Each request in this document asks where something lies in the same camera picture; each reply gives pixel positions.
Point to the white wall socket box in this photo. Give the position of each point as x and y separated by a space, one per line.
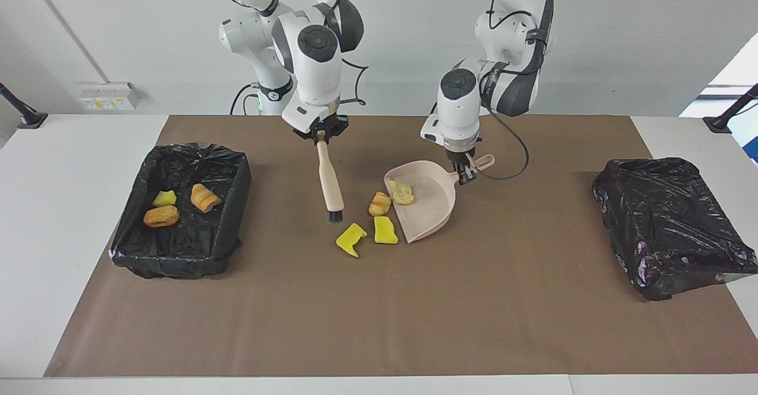
109 96

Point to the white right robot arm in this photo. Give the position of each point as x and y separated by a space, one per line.
320 81

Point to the orange striped foam chunk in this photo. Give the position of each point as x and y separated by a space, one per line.
379 204

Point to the pale pink plastic dustpan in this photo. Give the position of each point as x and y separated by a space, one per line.
429 205

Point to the pale and orange foam chunk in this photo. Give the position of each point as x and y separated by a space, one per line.
205 198

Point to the notched yellow sponge piece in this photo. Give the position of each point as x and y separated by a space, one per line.
350 241

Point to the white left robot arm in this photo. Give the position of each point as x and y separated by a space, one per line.
459 116

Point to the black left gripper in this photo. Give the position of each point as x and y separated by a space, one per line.
462 157

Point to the open bin black bag liner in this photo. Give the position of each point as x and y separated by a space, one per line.
195 247

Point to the beige hand brush black bristles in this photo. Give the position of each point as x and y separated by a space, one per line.
330 182

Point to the pale green foam chunk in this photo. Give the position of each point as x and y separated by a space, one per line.
402 192

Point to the brown oval foam chunk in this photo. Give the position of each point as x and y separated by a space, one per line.
161 216

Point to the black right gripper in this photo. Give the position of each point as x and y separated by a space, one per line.
328 125

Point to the small yellow sponge piece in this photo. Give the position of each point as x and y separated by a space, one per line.
164 199

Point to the squarish yellow sponge piece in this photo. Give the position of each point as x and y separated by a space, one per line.
386 231

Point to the brown paper table mat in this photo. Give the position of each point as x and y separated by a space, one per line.
474 324

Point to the black camera stand clamp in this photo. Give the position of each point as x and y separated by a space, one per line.
725 119
23 113

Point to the crumpled bin black bag liner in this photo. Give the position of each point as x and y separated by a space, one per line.
663 223

